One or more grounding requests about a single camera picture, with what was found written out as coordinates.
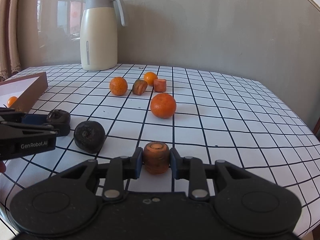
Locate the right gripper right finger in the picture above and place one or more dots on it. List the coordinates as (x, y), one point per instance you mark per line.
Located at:
(241, 200)

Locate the dark shrivelled fruit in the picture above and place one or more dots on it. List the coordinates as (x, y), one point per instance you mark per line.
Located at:
(58, 116)

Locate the beige lace curtain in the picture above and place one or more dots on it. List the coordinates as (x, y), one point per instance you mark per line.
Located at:
(10, 60)

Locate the large front orange mandarin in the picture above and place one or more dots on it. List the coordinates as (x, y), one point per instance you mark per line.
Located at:
(163, 106)

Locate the left orange mandarin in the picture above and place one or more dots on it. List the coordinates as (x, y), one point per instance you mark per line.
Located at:
(118, 86)

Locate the white black grid tablecloth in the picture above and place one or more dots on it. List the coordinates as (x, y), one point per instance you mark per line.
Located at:
(218, 116)

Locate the brown shallow cardboard box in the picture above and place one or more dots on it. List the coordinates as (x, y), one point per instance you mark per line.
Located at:
(28, 89)

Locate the orange carrot chunk back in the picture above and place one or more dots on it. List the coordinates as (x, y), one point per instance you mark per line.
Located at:
(160, 85)

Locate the carrot stub with round top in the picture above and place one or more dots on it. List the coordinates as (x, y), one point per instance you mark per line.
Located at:
(156, 157)

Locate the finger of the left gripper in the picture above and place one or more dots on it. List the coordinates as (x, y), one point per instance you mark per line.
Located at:
(10, 115)
(62, 130)

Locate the dark rotten carrot piece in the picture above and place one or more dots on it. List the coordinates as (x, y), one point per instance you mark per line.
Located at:
(139, 87)

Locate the small back orange mandarin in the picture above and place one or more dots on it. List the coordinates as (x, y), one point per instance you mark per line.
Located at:
(150, 77)

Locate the cream thermos jug grey lid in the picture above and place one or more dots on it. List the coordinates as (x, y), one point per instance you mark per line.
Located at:
(99, 34)

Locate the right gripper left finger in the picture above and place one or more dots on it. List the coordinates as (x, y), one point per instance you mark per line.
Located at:
(66, 201)

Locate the small orange kumquat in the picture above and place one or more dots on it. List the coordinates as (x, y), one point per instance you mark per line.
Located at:
(11, 101)

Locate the black round rotten fruit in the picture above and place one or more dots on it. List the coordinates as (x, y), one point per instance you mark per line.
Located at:
(89, 136)

